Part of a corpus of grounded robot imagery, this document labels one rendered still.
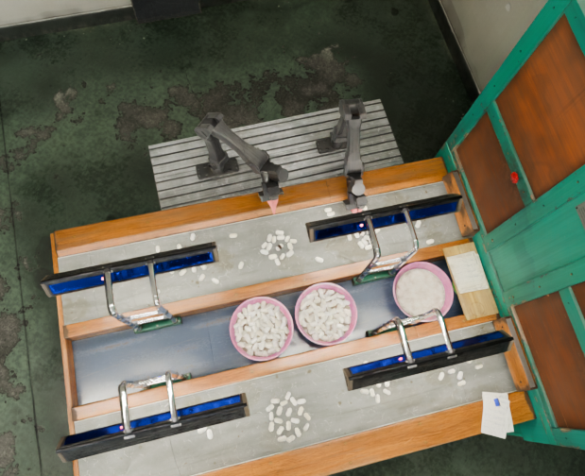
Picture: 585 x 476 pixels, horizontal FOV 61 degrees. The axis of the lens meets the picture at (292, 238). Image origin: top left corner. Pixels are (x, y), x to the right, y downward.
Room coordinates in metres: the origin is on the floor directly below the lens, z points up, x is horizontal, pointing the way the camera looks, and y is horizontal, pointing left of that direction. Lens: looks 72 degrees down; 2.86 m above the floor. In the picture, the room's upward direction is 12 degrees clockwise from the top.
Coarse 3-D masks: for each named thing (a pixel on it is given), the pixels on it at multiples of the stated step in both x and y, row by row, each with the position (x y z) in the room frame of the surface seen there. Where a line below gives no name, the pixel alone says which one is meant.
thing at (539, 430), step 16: (448, 160) 1.21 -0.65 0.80; (480, 240) 0.84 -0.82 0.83; (480, 256) 0.78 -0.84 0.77; (496, 272) 0.70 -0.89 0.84; (496, 288) 0.64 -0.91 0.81; (496, 304) 0.58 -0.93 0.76; (544, 416) 0.15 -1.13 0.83; (512, 432) 0.08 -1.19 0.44; (528, 432) 0.09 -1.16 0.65; (544, 432) 0.09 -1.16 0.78
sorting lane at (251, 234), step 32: (416, 192) 1.05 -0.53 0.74; (256, 224) 0.73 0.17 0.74; (288, 224) 0.76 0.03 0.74; (448, 224) 0.92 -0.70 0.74; (96, 256) 0.44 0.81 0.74; (128, 256) 0.47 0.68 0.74; (224, 256) 0.55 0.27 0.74; (256, 256) 0.58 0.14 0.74; (320, 256) 0.64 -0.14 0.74; (352, 256) 0.67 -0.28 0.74; (96, 288) 0.30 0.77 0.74; (128, 288) 0.33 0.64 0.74; (160, 288) 0.36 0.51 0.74; (192, 288) 0.38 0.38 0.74; (224, 288) 0.41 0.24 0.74; (64, 320) 0.15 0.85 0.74
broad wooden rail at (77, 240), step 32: (256, 192) 0.87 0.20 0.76; (288, 192) 0.90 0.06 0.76; (320, 192) 0.94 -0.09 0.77; (384, 192) 1.01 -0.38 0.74; (96, 224) 0.57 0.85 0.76; (128, 224) 0.60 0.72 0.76; (160, 224) 0.63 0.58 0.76; (192, 224) 0.66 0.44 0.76; (224, 224) 0.70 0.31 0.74; (64, 256) 0.41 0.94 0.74
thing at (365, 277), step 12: (408, 216) 0.75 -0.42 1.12; (372, 228) 0.68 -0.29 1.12; (408, 228) 0.71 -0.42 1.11; (372, 240) 0.63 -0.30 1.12; (408, 252) 0.64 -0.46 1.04; (372, 264) 0.57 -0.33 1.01; (396, 264) 0.64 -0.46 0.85; (360, 276) 0.57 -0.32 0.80; (372, 276) 0.61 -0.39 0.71; (384, 276) 0.62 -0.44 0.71
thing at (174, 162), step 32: (256, 128) 1.24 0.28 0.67; (288, 128) 1.28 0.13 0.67; (320, 128) 1.32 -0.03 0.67; (384, 128) 1.39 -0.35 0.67; (160, 160) 0.97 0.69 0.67; (192, 160) 1.01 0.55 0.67; (288, 160) 1.11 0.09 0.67; (320, 160) 1.15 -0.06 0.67; (384, 160) 1.23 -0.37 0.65; (160, 192) 0.81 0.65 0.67; (192, 192) 0.85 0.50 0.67; (224, 192) 0.88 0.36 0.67
